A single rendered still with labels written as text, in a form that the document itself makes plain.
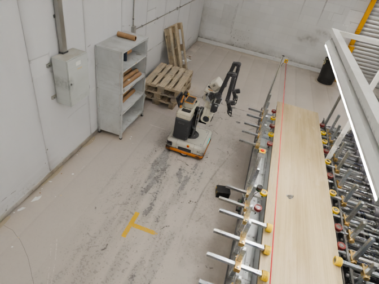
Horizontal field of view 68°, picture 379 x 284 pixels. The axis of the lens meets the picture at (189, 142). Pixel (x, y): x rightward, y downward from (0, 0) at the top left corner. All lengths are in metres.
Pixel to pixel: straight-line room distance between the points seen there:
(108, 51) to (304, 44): 7.20
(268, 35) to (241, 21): 0.99
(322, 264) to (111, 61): 3.60
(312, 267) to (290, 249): 0.22
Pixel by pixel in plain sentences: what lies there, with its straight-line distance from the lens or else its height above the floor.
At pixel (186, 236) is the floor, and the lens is 3.73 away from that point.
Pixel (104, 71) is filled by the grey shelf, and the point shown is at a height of 1.18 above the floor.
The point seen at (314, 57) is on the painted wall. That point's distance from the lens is 10.33.
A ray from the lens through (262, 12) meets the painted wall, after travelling 10.00.
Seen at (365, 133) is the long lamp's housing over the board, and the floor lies 2.37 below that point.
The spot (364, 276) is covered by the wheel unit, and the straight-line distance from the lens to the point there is 3.06.
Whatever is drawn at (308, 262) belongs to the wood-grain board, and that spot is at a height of 0.90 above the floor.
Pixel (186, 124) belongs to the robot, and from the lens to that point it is 4.43.
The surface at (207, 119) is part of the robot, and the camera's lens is 4.47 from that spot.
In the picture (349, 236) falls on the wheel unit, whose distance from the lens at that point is 3.41.
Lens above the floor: 3.06
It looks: 37 degrees down
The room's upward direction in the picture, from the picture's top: 12 degrees clockwise
